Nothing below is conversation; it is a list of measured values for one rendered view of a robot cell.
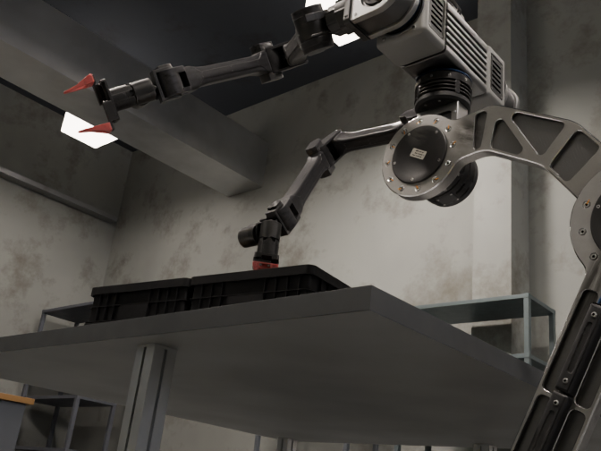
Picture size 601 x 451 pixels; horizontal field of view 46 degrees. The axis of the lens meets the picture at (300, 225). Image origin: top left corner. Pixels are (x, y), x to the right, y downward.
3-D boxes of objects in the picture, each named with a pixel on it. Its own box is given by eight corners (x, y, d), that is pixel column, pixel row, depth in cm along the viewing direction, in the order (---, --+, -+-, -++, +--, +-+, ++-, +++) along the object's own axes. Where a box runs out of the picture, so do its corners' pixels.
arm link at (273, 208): (283, 198, 196) (297, 224, 199) (252, 206, 203) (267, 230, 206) (261, 222, 188) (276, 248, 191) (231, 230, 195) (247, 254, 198)
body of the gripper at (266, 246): (253, 258, 184) (258, 232, 186) (252, 270, 193) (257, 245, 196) (278, 261, 184) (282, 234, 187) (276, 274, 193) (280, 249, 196)
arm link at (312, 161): (324, 136, 226) (339, 165, 230) (308, 141, 229) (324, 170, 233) (278, 203, 192) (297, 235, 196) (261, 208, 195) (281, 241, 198)
